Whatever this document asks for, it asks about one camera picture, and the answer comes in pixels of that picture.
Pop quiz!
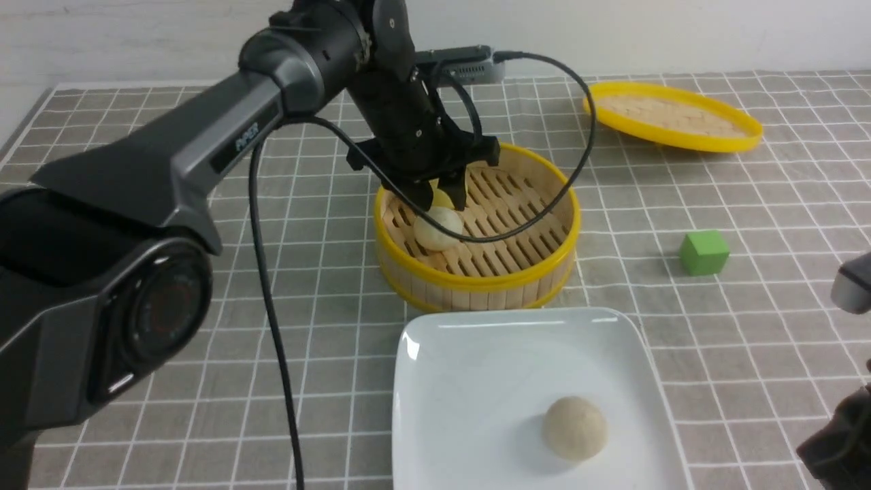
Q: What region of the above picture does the black cable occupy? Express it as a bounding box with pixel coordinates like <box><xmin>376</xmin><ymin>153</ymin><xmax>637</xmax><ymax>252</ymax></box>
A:
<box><xmin>248</xmin><ymin>51</ymin><xmax>598</xmax><ymax>490</ymax></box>

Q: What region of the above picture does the bamboo steamer basket yellow rim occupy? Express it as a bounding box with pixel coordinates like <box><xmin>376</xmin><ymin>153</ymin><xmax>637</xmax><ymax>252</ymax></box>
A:
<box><xmin>374</xmin><ymin>143</ymin><xmax>582</xmax><ymax>312</ymax></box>

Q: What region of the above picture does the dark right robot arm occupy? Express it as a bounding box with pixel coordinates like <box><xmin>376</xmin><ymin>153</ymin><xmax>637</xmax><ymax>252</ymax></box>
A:
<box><xmin>563</xmin><ymin>161</ymin><xmax>869</xmax><ymax>489</ymax></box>

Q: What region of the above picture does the yellow steamed bun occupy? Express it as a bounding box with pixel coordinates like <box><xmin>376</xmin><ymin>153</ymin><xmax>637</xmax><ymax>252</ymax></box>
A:
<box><xmin>431</xmin><ymin>187</ymin><xmax>455</xmax><ymax>209</ymax></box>

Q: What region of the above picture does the white square plate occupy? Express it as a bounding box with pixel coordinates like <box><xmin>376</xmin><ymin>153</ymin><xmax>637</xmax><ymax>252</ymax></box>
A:
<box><xmin>392</xmin><ymin>307</ymin><xmax>693</xmax><ymax>489</ymax></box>

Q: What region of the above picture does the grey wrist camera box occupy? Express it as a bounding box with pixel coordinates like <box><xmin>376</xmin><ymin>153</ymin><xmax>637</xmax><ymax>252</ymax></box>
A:
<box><xmin>414</xmin><ymin>46</ymin><xmax>505</xmax><ymax>88</ymax></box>

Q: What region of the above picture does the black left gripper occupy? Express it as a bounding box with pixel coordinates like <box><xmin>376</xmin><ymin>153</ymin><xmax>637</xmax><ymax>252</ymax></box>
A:
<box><xmin>346</xmin><ymin>63</ymin><xmax>501</xmax><ymax>213</ymax></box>

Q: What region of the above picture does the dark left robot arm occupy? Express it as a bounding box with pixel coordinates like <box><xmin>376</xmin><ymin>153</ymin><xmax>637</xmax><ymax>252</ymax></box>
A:
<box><xmin>2</xmin><ymin>1</ymin><xmax>500</xmax><ymax>489</ymax></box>

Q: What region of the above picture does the white steamed bun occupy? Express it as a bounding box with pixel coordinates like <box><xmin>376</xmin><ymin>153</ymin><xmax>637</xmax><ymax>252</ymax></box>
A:
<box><xmin>413</xmin><ymin>207</ymin><xmax>463</xmax><ymax>252</ymax></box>
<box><xmin>542</xmin><ymin>396</ymin><xmax>609</xmax><ymax>464</ymax></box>

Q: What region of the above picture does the grey checked tablecloth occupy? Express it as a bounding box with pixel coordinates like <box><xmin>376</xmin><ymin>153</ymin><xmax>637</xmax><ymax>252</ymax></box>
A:
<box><xmin>30</xmin><ymin>69</ymin><xmax>870</xmax><ymax>489</ymax></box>

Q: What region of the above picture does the green cube block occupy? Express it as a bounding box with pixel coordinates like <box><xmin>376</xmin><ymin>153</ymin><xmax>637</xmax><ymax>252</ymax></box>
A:
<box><xmin>678</xmin><ymin>229</ymin><xmax>730</xmax><ymax>276</ymax></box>

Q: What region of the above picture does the yellow rimmed steamer lid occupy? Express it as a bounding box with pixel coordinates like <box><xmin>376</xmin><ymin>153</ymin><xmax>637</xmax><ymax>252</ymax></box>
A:
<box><xmin>590</xmin><ymin>82</ymin><xmax>764</xmax><ymax>153</ymax></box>

